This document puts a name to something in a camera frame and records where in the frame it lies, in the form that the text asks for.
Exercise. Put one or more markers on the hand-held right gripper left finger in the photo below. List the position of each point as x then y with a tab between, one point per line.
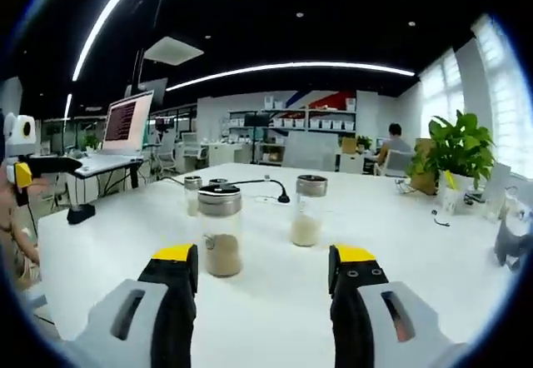
125	326

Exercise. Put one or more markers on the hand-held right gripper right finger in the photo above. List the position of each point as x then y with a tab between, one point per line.
375	309

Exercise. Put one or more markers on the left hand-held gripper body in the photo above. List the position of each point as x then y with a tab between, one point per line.
18	143

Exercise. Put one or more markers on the tall seasoning bottle white powder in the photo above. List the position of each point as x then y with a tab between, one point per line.
306	230

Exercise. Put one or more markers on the tall seasoning bottle brown powder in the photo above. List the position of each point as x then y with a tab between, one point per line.
222	260

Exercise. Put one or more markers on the small seasoning bottle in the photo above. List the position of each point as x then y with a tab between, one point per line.
217	182
192	201

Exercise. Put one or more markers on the white side desk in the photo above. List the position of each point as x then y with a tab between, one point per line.
108	162

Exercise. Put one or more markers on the person's upper body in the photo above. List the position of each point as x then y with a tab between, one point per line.
25	255

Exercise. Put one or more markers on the computer monitor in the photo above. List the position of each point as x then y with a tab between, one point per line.
127	122

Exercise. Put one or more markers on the small black table item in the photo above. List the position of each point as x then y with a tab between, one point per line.
441	222

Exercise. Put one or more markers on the white paper cup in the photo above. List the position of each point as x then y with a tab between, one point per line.
449	199

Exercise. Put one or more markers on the black gooseneck microphone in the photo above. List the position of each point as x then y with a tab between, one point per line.
284	197

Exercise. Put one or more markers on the long curved ceiling light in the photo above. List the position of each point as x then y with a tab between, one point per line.
104	18

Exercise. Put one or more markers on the grey headset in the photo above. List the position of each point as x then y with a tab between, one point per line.
514	239

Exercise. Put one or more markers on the ceiling air conditioner panel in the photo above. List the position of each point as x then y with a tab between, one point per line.
172	49

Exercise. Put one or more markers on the cardboard box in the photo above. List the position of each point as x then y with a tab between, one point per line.
349	145

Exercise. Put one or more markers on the grey partition panel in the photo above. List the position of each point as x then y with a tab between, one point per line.
310	149

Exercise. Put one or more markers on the potted green plant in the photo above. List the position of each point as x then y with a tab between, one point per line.
458	147

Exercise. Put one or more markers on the shelf with white boxes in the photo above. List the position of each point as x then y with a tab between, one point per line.
291	124

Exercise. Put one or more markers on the straight ceiling light strip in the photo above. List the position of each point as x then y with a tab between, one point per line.
291	67

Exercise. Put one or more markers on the black desk mount base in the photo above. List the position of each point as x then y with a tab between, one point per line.
81	214

